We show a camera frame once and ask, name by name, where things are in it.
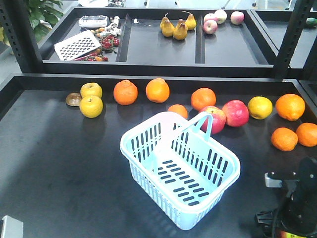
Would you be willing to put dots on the orange behind apples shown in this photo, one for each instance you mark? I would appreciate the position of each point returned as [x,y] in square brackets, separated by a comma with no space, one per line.
[203,97]

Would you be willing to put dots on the brown mushroom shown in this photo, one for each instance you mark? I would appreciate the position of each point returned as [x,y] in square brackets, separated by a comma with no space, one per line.
[73,99]

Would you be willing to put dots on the light blue plastic basket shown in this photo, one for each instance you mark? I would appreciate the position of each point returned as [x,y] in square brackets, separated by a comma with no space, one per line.
[179,165]

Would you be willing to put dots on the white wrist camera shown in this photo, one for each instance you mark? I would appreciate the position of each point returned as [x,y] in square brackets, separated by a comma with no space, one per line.
[11,227]

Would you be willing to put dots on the small orange middle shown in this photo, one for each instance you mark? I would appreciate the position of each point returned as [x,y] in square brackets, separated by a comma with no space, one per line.
[179,109]

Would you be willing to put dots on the white perforated tray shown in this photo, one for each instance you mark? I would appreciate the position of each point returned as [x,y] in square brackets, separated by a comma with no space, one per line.
[76,46]

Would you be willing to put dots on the yellow apple back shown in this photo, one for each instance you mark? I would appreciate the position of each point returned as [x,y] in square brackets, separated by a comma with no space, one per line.
[91,88]

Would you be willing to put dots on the large red apple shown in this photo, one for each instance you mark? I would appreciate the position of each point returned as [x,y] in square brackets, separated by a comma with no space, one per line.
[236,112]
[219,118]

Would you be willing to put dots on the large orange right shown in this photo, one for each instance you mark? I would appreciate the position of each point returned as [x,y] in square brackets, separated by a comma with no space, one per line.
[290,107]

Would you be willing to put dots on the yellow orange fruit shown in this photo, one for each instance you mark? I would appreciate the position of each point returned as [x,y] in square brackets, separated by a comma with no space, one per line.
[260,107]

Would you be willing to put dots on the yellow apple front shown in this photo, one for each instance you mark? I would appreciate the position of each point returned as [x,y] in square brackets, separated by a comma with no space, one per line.
[91,106]

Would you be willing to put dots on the black upper fruit tray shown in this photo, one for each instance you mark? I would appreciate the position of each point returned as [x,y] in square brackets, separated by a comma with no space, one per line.
[232,51]

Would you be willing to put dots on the large red apple right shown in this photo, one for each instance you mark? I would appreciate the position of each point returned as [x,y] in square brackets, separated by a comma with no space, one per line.
[236,112]

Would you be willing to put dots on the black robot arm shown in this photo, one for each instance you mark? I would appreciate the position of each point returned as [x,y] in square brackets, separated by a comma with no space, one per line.
[296,215]

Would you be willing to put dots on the small orange lower right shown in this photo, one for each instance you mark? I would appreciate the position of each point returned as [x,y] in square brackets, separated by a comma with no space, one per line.
[307,134]

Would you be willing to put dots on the brown pear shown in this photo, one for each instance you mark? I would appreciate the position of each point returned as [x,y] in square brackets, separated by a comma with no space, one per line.
[180,31]

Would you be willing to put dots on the large red apple left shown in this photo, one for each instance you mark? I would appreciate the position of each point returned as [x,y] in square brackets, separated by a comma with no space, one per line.
[219,118]

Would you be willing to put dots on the black wood fruit display table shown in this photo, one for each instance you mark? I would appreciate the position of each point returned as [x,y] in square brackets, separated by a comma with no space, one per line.
[63,175]

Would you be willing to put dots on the small orange lower left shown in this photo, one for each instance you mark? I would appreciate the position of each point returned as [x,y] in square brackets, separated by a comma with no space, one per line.
[284,139]

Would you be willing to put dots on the potted green plant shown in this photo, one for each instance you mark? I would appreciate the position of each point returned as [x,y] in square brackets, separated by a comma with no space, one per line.
[43,15]

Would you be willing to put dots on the small orange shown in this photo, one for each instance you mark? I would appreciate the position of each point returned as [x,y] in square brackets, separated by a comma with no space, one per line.
[179,109]
[307,134]
[284,139]

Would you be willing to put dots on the black shelf upright post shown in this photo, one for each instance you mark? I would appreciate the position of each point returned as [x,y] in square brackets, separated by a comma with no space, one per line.
[292,35]

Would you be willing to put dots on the white electronic scale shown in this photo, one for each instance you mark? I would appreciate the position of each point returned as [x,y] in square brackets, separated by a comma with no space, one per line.
[93,21]

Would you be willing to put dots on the yellow apple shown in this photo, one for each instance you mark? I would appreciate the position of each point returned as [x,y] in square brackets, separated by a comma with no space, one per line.
[91,88]
[91,106]

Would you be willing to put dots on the orange far left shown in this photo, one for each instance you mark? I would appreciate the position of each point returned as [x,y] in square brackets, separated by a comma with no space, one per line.
[125,92]

